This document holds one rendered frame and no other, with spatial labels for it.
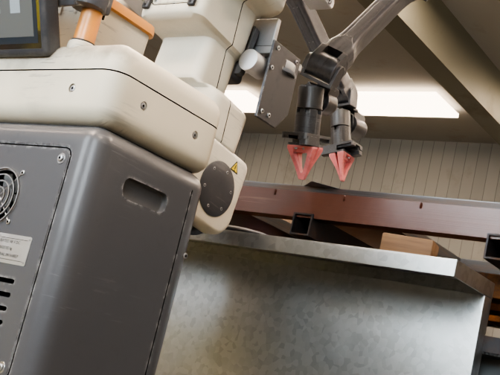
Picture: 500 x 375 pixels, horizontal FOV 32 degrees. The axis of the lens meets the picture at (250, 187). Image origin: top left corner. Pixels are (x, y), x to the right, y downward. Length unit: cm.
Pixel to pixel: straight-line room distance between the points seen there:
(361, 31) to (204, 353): 79
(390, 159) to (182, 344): 872
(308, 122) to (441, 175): 839
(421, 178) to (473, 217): 858
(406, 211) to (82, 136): 83
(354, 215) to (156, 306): 70
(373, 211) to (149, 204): 70
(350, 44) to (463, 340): 69
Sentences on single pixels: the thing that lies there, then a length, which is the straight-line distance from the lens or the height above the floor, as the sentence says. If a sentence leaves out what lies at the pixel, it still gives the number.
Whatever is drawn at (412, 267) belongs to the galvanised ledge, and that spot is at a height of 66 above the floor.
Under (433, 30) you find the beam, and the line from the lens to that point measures 687.
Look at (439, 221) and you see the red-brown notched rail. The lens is 179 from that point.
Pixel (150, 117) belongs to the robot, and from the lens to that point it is 125.
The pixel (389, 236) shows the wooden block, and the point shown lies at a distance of 170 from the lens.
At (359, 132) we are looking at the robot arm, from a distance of 251.
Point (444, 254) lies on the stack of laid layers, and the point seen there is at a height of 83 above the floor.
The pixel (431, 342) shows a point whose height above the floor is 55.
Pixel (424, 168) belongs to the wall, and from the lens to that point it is 1037.
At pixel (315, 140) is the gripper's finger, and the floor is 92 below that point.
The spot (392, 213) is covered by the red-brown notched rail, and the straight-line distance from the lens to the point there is 184.
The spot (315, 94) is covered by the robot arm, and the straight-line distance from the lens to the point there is 191.
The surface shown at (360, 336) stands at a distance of 177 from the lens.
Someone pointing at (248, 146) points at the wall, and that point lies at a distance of 1175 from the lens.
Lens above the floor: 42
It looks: 11 degrees up
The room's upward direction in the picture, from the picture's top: 14 degrees clockwise
